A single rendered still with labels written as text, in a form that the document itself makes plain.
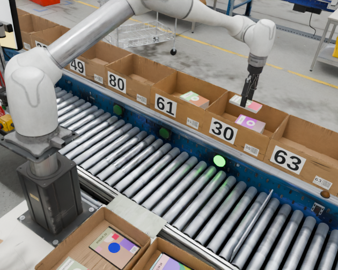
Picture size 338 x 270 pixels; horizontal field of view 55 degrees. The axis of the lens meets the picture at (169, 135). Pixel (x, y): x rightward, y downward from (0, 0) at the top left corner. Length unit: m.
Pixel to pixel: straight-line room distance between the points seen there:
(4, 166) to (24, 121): 1.95
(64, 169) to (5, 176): 1.68
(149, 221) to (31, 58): 0.89
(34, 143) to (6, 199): 1.64
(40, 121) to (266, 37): 1.03
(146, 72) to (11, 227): 1.36
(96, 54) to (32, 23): 0.80
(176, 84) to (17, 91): 1.31
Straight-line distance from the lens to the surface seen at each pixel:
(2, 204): 2.86
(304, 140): 2.03
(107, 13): 1.37
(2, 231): 1.71
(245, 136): 1.79
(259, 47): 1.60
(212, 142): 1.87
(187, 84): 2.21
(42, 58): 1.36
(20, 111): 1.21
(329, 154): 2.04
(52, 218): 1.52
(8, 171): 3.11
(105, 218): 1.62
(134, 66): 2.46
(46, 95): 1.20
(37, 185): 1.40
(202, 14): 1.35
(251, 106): 1.77
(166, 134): 2.00
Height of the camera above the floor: 2.05
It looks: 38 degrees down
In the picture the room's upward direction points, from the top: 5 degrees clockwise
